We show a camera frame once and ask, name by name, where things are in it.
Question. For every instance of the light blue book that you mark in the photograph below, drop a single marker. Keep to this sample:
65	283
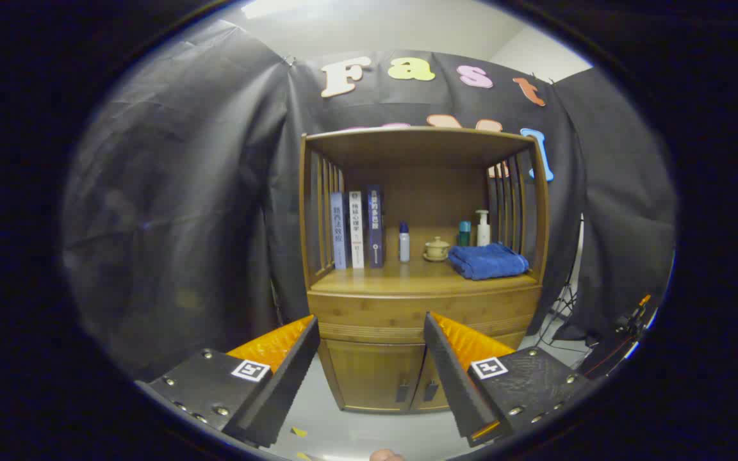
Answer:
338	230

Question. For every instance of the white bottle with blue cap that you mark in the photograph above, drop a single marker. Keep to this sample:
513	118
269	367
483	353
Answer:
404	246

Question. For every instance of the white book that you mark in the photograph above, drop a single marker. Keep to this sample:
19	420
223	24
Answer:
356	230

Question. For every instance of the dark blue book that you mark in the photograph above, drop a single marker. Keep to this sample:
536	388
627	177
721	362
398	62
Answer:
375	227

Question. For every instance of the white pump bottle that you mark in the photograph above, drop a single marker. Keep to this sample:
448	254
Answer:
483	234

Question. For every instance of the wooden countertop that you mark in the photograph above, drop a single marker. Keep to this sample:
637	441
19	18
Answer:
401	276

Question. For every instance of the blue folded towel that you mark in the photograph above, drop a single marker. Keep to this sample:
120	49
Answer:
487	261

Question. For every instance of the beige lidded teacup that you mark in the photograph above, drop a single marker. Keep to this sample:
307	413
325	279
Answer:
436	250

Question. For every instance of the black clamp with orange tip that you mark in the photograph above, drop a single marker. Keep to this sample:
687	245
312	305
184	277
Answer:
631	317

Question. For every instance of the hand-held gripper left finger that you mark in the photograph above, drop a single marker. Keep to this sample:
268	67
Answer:
282	384

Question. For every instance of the wooden cabinet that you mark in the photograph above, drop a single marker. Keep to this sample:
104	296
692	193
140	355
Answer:
407	153

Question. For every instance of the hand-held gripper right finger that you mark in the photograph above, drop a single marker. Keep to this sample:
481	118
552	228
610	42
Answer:
452	384

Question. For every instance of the black tripod stand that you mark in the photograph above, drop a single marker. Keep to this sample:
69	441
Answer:
564	302

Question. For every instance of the teal bottle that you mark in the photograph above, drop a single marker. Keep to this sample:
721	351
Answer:
464	235

